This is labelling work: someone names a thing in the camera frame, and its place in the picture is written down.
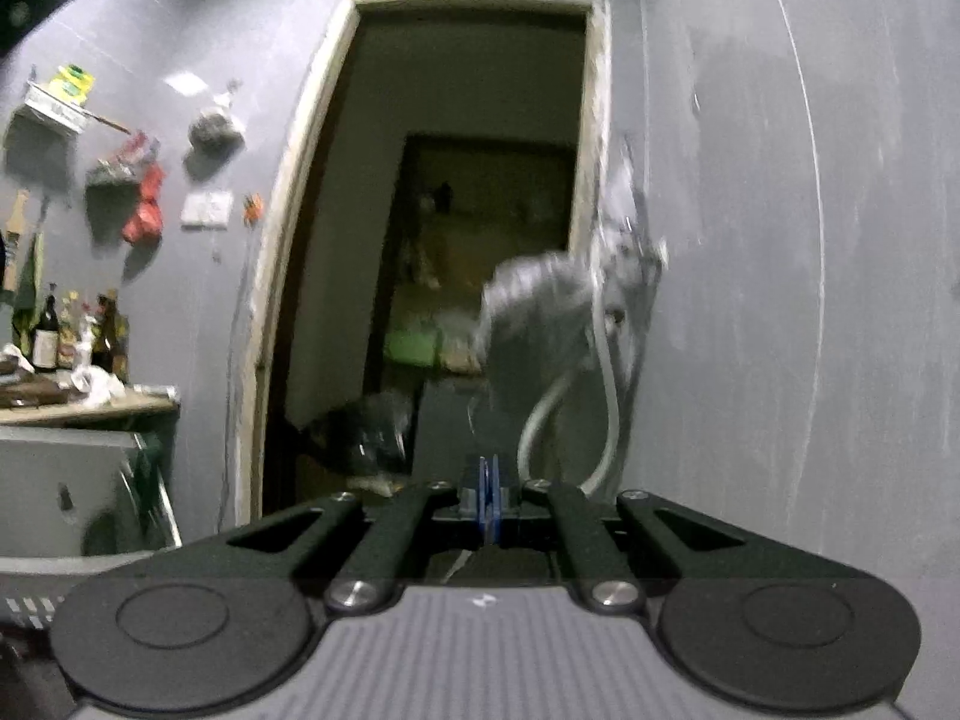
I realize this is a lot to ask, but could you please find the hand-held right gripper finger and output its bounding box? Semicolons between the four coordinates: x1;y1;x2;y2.
489;456;758;614
217;456;492;614

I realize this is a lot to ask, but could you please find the black plastic bag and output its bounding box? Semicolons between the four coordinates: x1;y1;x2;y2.
298;388;415;482

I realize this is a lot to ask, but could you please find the green box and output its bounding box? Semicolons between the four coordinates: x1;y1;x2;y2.
385;328;437;366

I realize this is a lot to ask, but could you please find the grey plastic bag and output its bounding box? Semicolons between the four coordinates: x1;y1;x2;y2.
472;253;602;430

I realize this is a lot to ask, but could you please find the wooden storage shelf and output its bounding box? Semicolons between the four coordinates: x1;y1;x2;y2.
375;131;578;383

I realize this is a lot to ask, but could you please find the clear hanging plastic bag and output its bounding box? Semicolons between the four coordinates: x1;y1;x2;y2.
604;135;650;230

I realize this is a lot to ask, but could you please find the kitchen counter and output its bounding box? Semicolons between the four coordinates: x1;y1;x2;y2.
0;382;182;430

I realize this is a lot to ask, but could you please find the white cloth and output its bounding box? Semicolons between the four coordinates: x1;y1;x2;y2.
70;362;126;404

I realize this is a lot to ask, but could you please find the red hanging bag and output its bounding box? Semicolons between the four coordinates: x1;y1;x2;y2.
122;163;166;242

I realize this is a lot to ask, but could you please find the group of bottles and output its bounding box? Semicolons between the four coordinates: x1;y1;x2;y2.
11;283;130;377

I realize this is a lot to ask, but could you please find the hanging bag of dried goods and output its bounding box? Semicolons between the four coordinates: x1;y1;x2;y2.
186;81;246;160

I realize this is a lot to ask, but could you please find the wooden spatula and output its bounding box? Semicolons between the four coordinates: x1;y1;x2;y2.
2;190;32;295

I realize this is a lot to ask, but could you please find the white hose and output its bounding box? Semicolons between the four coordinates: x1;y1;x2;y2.
516;298;655;497

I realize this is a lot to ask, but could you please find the metal wall faucet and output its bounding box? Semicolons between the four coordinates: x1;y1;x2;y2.
598;223;670;272

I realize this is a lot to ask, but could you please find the door frame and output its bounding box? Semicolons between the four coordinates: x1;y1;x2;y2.
223;0;612;530

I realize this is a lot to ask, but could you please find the white wall switch panel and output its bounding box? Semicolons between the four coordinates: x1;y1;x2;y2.
181;192;233;230

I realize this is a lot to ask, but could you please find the small wall shelf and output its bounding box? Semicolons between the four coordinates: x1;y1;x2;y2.
6;62;100;137

